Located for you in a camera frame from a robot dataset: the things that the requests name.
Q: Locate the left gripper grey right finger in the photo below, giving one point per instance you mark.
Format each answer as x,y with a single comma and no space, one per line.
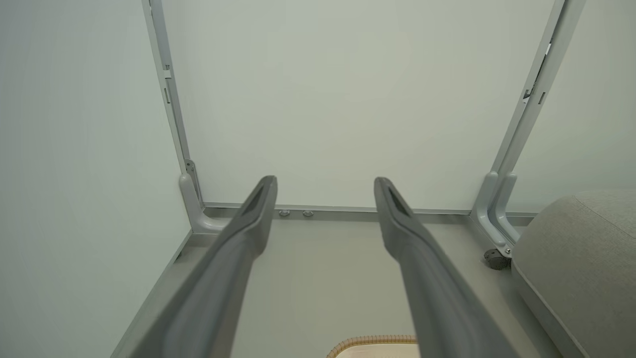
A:
427,283

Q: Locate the grey curved partition foot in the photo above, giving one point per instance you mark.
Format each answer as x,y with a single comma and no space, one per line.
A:
484,214
503,209

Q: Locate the small black caster wheel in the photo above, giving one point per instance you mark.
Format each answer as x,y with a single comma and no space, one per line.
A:
496,259

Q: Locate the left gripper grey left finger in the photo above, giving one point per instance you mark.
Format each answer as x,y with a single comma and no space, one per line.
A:
218,278

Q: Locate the grey fabric sofa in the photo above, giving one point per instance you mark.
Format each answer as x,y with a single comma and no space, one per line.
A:
581,268

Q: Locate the grey double partition post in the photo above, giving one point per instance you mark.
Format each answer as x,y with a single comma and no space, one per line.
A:
541,79

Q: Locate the grey partition post with bracket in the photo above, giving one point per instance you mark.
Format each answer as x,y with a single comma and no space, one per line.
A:
169,89

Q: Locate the grey partition bottom rail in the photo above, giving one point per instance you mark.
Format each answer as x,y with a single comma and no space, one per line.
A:
338,212

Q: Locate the long grey partition foot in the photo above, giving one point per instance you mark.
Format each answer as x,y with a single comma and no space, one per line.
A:
196,214

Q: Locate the white laundry basket brown rim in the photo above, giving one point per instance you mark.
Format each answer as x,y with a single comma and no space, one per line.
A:
372,348

